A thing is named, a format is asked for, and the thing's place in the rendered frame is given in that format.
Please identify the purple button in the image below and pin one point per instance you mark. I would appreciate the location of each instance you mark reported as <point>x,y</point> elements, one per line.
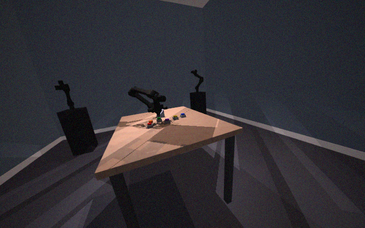
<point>167,121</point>

